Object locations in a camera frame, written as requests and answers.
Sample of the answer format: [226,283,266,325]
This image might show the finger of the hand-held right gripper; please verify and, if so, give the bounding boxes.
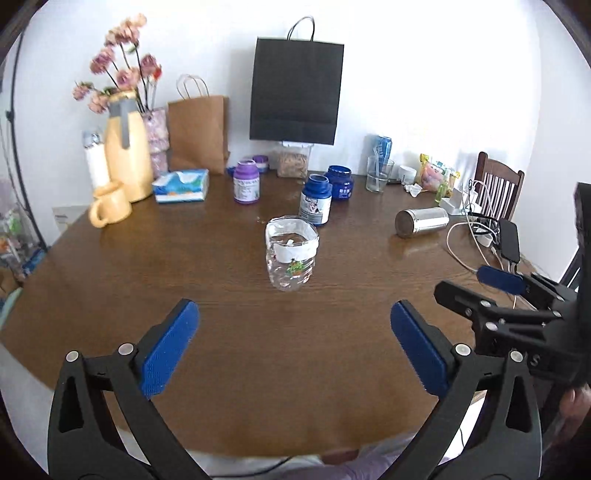
[476,265,578,311]
[434,280,563,356]

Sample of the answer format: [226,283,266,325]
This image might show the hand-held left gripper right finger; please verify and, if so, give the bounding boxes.
[387,300,542,480]

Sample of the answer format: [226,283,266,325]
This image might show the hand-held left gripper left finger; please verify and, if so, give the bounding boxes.
[47,298,211,480]

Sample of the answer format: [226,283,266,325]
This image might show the stainless steel cup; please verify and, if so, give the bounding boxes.
[395,207,450,239]

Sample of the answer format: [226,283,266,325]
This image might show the person's right hand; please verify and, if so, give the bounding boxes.
[554,385,591,446]

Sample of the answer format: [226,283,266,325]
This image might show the black power bank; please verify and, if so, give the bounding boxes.
[498,219,521,262]

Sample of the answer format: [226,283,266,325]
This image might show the wooden chair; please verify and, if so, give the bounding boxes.
[475,151,525,222]

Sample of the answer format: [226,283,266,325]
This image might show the white power strip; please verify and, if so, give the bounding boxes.
[438,187,469,215]

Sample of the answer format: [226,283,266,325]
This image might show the colourful snack bag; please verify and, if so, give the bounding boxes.
[418,154,461,191]

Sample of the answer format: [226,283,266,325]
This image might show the person's light clothing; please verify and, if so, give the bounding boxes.
[185,397,491,480]

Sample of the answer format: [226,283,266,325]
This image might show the drinking glass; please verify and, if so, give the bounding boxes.
[366,156,394,193]

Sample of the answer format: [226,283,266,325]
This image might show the clear plastic jar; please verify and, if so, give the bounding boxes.
[264,216,320,292]

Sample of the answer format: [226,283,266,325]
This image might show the yellow mug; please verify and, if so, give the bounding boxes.
[89,181,133,228]

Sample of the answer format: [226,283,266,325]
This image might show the blue tissue box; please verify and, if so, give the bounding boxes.
[152,169,210,204]

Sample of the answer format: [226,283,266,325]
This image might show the blue jar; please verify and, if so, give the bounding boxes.
[323,166,355,202]

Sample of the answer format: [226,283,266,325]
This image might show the blue bottle with white label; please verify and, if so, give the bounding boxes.
[299,174,332,227]

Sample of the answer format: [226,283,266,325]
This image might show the purple bottle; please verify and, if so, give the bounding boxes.
[233,159,260,205]

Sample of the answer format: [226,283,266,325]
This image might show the yellow thermos jug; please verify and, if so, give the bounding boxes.
[104,90,154,203]

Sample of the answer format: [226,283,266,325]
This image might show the pink patterned vase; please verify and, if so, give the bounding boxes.
[141,107,169,178]

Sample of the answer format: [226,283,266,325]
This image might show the brown paper bag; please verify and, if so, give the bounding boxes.
[167,75,230,174]

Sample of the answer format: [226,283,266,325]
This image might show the clear food container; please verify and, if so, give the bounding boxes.
[277,142,311,179]

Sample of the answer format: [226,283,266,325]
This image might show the black light stand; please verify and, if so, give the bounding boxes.
[0,28,48,250]

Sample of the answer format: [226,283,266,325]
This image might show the black paper bag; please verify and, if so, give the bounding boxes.
[249,16,345,147]

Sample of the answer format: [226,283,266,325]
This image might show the pink artificial flowers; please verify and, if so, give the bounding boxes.
[72,14,162,114]

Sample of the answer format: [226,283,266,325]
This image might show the white cable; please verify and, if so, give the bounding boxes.
[445,180,505,274]

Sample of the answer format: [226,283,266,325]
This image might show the black cable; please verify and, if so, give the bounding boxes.
[217,455,301,478]

